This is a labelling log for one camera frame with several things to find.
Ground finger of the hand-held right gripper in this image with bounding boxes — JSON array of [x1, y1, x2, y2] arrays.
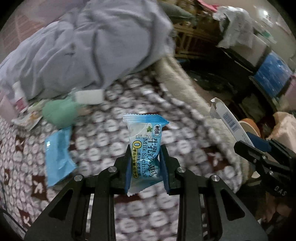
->
[[233, 141, 274, 172], [246, 133, 271, 151]]

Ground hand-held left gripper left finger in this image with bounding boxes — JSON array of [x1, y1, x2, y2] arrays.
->
[[24, 145, 131, 241]]

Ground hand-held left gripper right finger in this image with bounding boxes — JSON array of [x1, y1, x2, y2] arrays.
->
[[159, 145, 269, 241]]

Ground blue white snack packet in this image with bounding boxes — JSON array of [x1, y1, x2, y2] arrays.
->
[[122, 114, 170, 197]]

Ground white teal carton box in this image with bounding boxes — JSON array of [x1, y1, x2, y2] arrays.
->
[[209, 97, 256, 147]]

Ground orange bowl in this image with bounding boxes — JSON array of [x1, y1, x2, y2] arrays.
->
[[239, 118, 261, 139]]

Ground peach plastic bag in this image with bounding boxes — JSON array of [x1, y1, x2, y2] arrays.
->
[[266, 111, 296, 149]]

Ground printed blanket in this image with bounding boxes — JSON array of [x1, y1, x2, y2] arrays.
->
[[0, 70, 243, 241]]

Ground blue printed box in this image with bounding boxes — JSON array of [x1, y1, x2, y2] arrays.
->
[[253, 52, 294, 99]]

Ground blue plastic packet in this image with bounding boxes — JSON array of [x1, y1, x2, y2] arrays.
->
[[45, 126, 78, 187]]

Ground black floor fan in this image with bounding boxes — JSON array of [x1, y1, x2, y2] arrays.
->
[[192, 67, 232, 93]]

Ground white rectangular box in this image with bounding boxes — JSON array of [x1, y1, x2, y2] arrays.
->
[[74, 89, 104, 105]]

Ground green plush toy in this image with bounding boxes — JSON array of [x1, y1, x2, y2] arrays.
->
[[42, 97, 80, 129]]

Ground cream fleece blanket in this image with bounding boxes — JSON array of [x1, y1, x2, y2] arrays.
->
[[154, 56, 255, 186]]

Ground small white green packet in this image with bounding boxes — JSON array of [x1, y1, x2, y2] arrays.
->
[[11, 100, 47, 130]]

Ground large white plastic bag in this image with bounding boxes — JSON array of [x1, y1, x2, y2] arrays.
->
[[213, 6, 255, 48]]

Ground wooden crib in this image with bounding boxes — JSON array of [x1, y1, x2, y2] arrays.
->
[[172, 14, 222, 61]]

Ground grey-blue duvet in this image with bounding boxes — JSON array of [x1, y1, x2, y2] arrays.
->
[[0, 0, 176, 100]]

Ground white bottle pink label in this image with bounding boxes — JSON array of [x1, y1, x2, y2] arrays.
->
[[11, 81, 29, 113]]

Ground red cloth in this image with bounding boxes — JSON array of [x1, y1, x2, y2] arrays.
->
[[195, 0, 219, 13]]

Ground dark green pillow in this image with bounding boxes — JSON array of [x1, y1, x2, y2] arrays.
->
[[162, 3, 197, 20]]

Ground pink striped curtain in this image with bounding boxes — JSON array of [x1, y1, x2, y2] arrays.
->
[[10, 13, 47, 42]]

